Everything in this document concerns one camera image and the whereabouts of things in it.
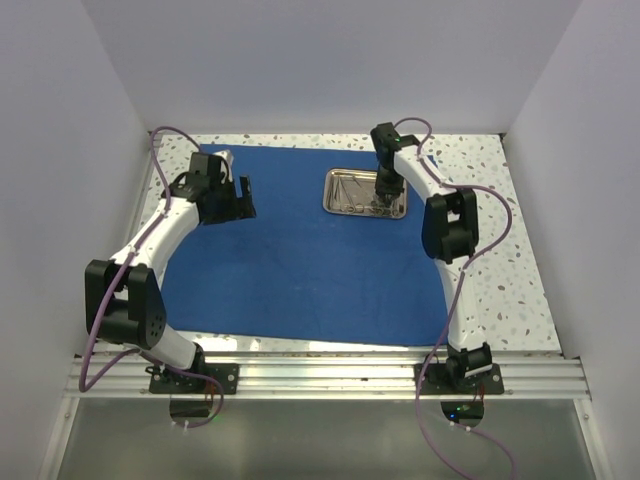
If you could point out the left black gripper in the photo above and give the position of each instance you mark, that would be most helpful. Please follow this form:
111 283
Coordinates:
240 207

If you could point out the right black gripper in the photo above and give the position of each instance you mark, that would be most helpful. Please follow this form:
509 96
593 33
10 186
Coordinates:
384 189

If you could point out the broad steel tweezers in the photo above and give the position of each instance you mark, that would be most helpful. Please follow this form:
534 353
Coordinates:
345 185

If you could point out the blue surgical drape cloth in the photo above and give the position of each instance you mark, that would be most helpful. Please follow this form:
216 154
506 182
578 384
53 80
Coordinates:
296 271

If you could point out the steel scissors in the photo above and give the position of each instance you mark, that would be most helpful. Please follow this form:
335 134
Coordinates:
385 211

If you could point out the steel hemostat forceps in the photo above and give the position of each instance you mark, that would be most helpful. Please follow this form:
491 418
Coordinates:
350 207

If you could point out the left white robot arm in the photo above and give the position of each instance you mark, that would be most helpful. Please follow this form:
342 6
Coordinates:
123 300

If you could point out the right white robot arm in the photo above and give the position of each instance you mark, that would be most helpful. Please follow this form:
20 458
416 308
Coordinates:
449 236

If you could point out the stainless steel instrument tray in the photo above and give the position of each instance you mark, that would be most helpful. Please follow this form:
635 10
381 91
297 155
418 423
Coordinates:
366 195

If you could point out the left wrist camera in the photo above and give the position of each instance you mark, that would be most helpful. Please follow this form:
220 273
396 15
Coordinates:
217 150

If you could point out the aluminium mounting rail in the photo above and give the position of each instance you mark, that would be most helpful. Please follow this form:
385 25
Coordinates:
391 375

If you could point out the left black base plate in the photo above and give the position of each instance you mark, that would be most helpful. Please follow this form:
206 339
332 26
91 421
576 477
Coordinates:
195 379

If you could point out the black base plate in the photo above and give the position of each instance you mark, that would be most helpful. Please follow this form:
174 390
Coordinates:
436 381
195 379

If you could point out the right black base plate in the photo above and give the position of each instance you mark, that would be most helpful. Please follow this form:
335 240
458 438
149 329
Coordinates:
436 381

